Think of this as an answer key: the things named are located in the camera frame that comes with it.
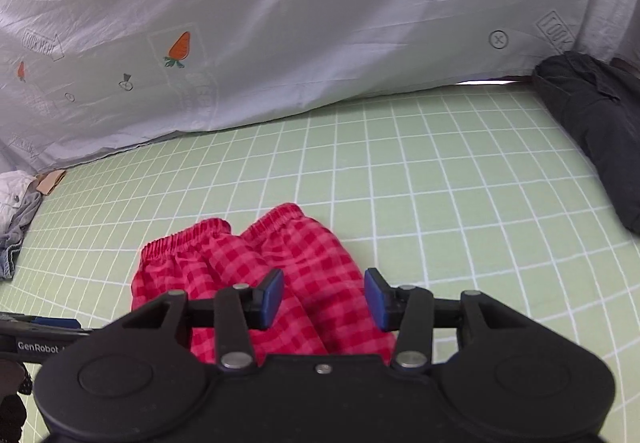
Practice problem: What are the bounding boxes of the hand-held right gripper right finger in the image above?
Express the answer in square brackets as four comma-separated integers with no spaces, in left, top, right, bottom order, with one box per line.
[364,268,523,370]

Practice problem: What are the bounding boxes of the black garment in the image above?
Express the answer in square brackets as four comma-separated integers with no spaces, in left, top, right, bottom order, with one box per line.
[532,51,640,237]

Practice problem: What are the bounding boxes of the grey garment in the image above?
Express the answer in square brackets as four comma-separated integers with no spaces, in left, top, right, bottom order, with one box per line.
[0,193,44,255]

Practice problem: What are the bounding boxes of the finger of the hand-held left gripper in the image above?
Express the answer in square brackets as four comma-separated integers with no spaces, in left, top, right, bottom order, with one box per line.
[0,312,94,337]

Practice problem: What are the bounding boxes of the green grid mat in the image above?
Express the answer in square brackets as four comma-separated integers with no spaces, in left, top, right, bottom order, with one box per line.
[0,84,640,443]

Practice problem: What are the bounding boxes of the blue jeans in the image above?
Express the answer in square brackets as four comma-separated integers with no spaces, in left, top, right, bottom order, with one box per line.
[0,243,22,280]

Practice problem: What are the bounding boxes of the person's left forearm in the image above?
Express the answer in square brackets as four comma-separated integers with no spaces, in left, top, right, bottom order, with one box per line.
[0,357,34,430]

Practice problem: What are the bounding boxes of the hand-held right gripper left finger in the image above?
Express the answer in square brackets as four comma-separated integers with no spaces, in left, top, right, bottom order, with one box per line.
[122,269,284,370]

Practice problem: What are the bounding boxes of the red checked shorts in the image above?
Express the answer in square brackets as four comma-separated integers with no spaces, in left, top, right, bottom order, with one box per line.
[131,203,394,367]

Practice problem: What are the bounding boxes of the grey carrot print sheet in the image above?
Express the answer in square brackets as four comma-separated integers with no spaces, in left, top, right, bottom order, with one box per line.
[0,0,640,174]

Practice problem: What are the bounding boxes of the cream denim garment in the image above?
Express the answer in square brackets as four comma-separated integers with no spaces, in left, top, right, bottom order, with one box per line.
[0,171,39,230]

